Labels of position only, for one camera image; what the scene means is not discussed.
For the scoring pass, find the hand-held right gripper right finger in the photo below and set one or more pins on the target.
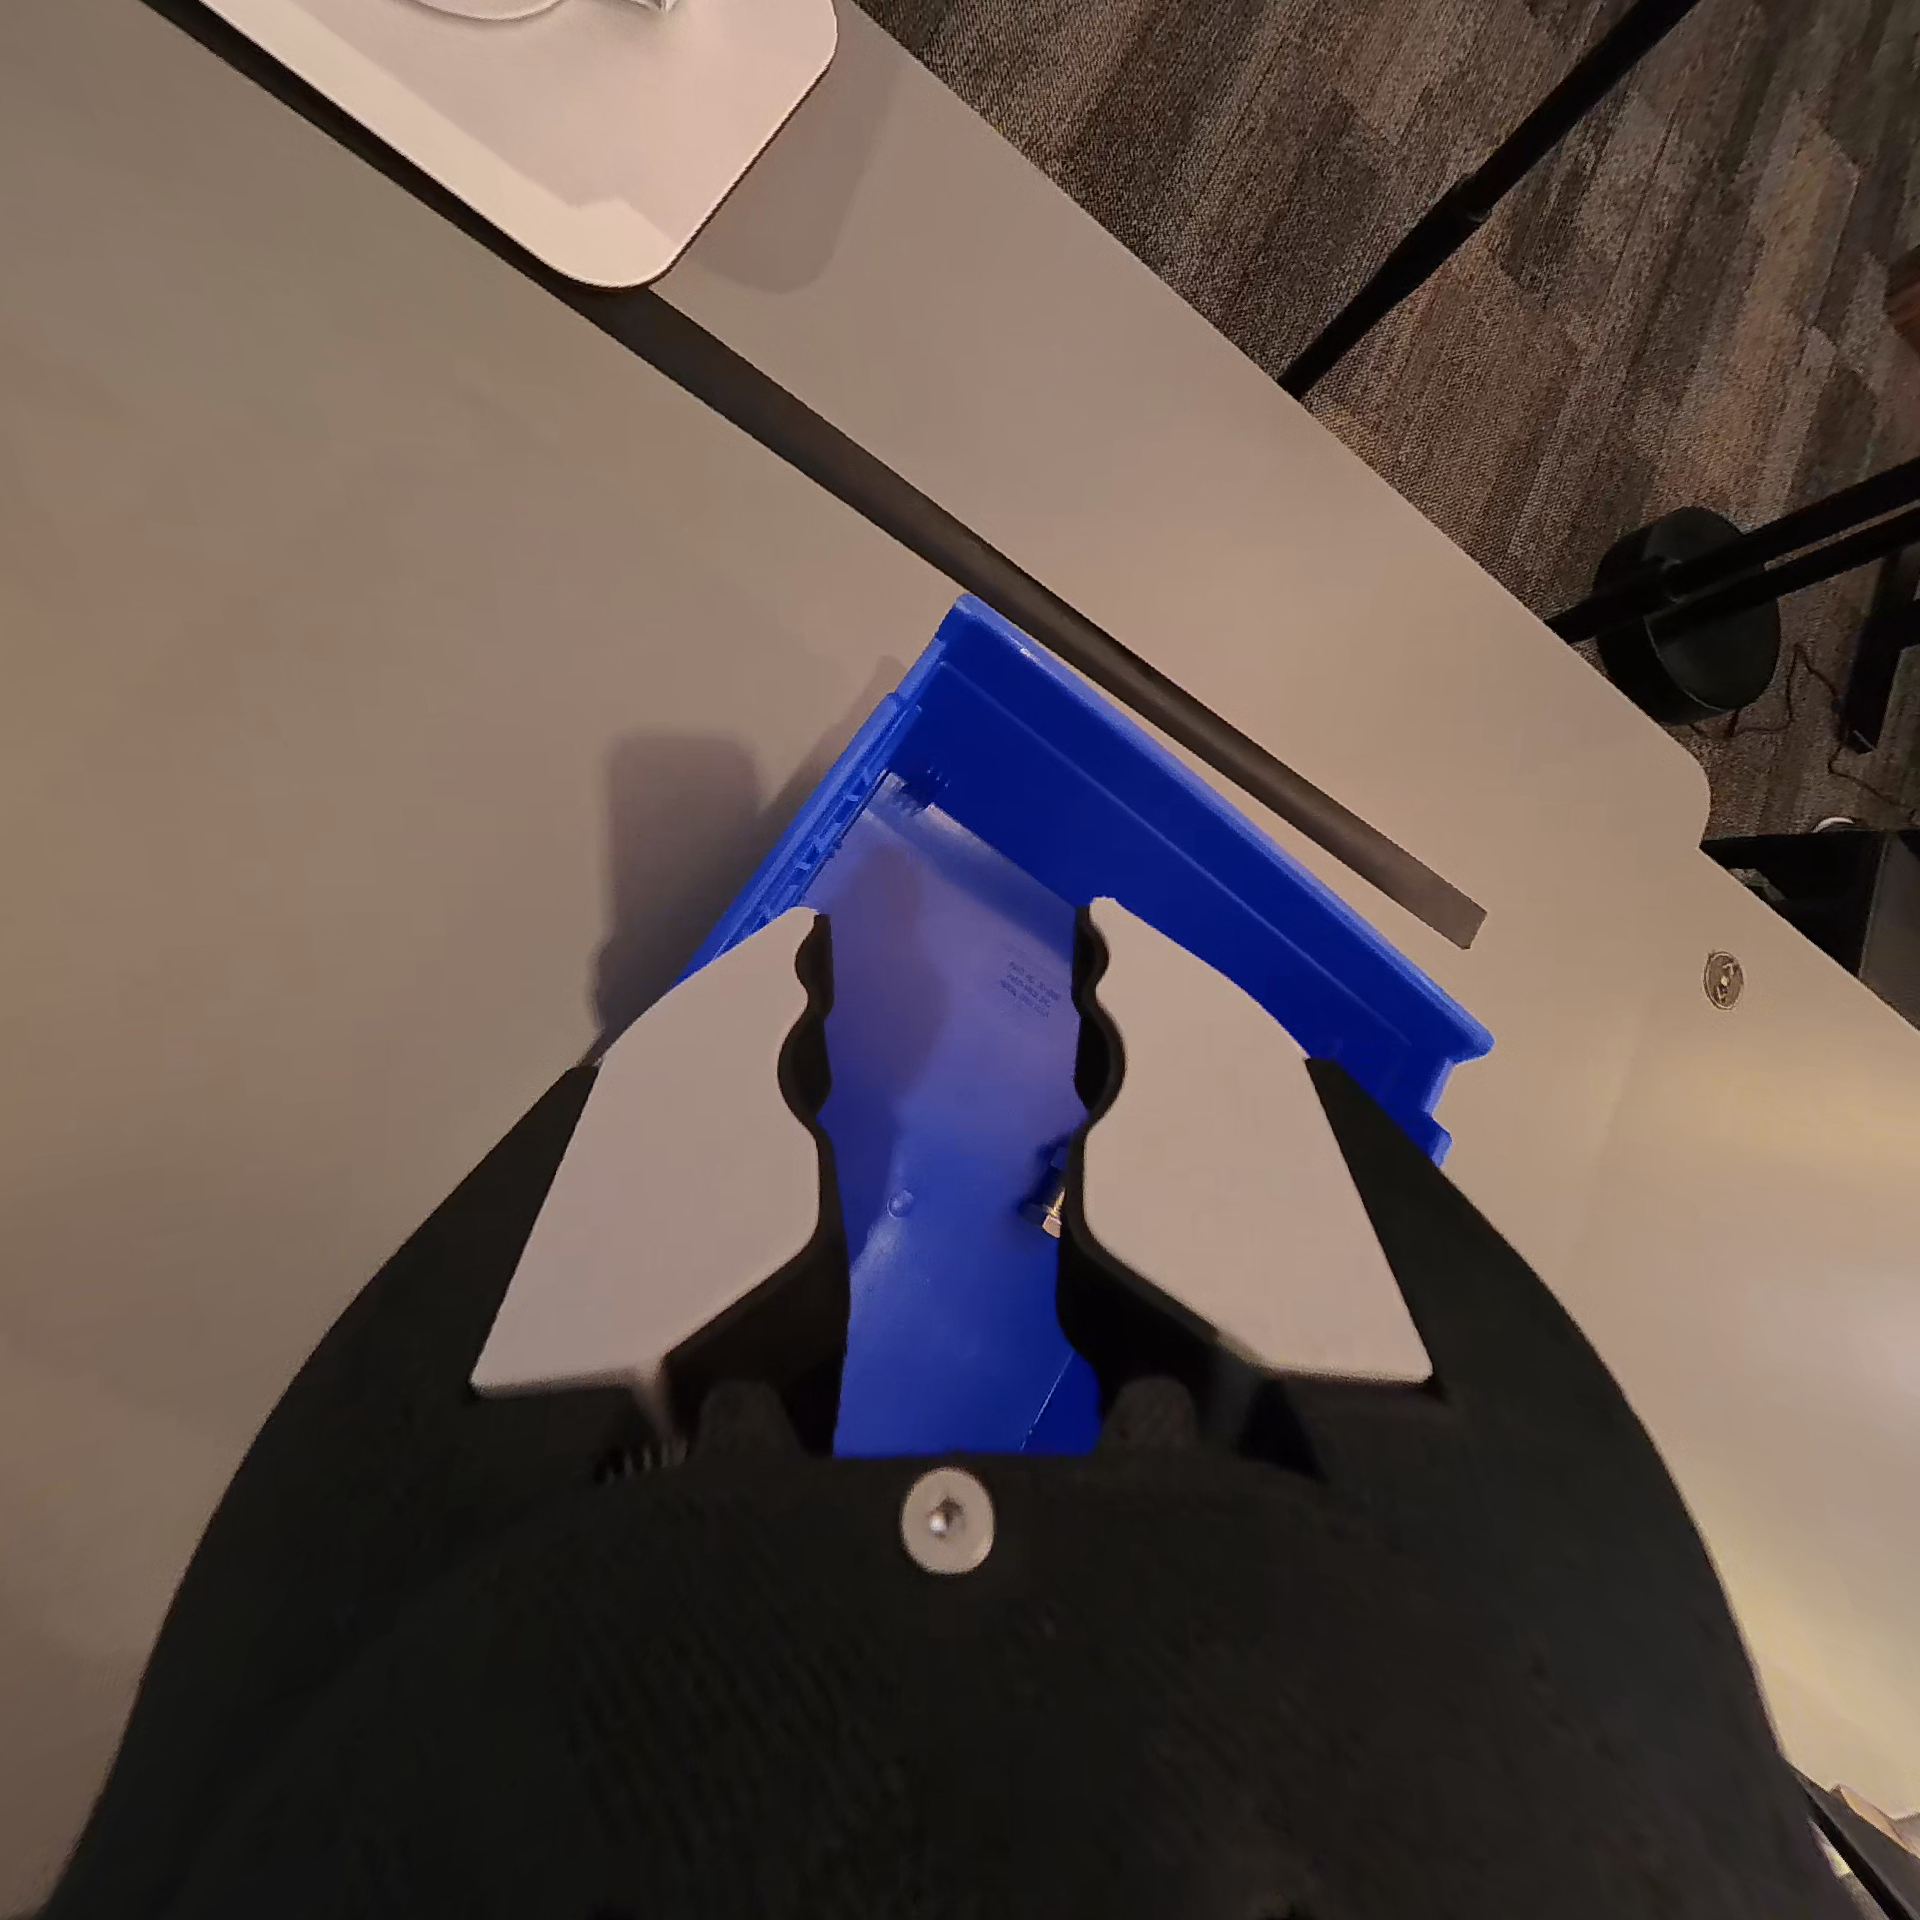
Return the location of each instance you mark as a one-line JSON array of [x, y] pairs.
[[1230, 1184]]

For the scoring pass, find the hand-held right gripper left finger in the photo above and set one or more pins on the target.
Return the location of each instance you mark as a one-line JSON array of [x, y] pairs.
[[662, 1202]]

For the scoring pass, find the blue divided parts bin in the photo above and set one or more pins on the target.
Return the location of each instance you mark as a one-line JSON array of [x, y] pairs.
[[960, 1079]]

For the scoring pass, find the metal desk fastener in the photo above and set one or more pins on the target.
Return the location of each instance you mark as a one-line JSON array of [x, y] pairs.
[[1724, 979]]

